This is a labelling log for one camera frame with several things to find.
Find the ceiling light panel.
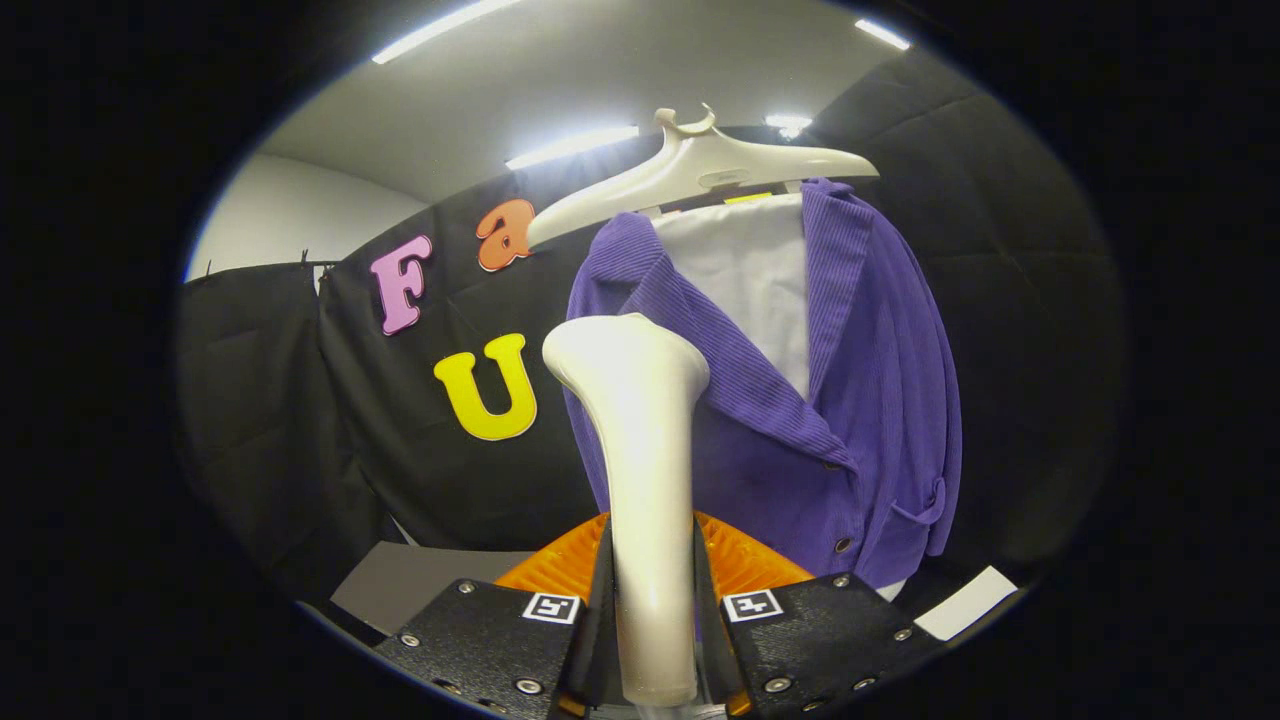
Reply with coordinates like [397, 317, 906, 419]
[855, 18, 913, 51]

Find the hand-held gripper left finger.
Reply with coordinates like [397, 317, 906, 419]
[375, 512, 613, 720]

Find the white sheet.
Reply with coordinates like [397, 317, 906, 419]
[913, 566, 1019, 642]

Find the white garment steamer head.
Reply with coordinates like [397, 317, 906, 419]
[541, 313, 711, 709]

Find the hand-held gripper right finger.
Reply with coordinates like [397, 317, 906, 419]
[693, 512, 946, 719]

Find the white plastic hanger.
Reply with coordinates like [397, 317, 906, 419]
[526, 103, 881, 249]

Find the grey cabinet with dark top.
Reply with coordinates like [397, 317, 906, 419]
[330, 541, 536, 636]

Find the purple corduroy jacket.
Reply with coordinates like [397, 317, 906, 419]
[564, 178, 963, 591]

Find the large ceiling light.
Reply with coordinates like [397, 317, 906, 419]
[372, 0, 521, 65]

